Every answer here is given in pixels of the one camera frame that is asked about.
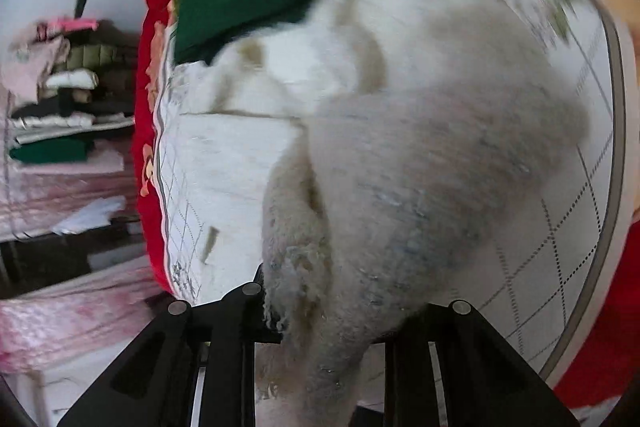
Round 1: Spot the white fluffy sweater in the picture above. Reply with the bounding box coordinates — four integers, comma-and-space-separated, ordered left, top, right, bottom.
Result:
168, 0, 589, 426

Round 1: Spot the red floral blanket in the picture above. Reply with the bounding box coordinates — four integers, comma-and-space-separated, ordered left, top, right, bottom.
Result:
132, 0, 639, 410

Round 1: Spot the white quilted floral mat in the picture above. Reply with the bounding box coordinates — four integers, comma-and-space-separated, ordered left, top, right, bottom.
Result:
137, 0, 639, 414

